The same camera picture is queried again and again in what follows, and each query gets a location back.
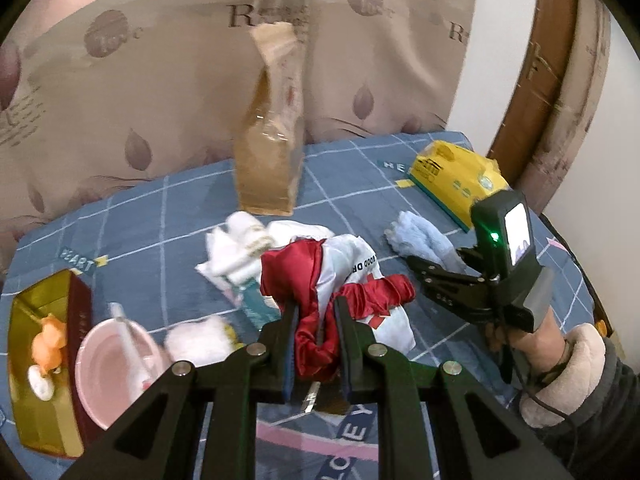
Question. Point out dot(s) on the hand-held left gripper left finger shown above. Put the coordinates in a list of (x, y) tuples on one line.
[(291, 355)]

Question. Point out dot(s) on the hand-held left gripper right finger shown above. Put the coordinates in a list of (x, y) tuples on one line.
[(344, 355)]

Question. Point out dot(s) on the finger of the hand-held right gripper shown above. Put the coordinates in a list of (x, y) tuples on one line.
[(475, 260), (440, 290)]

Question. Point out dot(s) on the light blue fluffy cloth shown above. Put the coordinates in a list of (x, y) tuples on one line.
[(425, 240)]

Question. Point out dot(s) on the white and green wipes packet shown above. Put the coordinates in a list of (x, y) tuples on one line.
[(257, 305)]

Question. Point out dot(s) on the red and white satin cloth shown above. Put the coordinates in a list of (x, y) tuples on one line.
[(350, 285)]

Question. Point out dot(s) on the person's right forearm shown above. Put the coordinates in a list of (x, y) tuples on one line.
[(590, 390)]

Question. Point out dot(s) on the person's right hand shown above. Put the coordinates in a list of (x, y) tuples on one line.
[(540, 332)]

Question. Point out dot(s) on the yellow tissue pack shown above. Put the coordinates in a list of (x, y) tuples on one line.
[(450, 180)]

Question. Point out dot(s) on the white folded cloth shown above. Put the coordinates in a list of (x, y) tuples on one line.
[(240, 245)]

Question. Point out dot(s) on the white spoon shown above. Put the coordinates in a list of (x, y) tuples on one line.
[(130, 340)]

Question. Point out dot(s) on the blue checked bed sheet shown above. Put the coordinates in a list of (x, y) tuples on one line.
[(175, 240)]

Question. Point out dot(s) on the brown wooden door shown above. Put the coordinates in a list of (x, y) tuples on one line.
[(545, 75)]

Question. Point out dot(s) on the pink bowl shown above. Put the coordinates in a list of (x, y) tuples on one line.
[(107, 365)]

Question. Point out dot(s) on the brown kraft snack bag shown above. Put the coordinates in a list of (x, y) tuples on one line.
[(272, 160)]

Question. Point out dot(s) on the red and gold box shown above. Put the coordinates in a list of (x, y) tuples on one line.
[(75, 310)]

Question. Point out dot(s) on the orange toy figure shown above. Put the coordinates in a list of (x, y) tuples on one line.
[(50, 342)]

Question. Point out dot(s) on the small white round item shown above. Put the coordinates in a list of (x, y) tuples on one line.
[(40, 382)]

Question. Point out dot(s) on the beige leaf print curtain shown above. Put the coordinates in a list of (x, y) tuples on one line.
[(150, 85)]

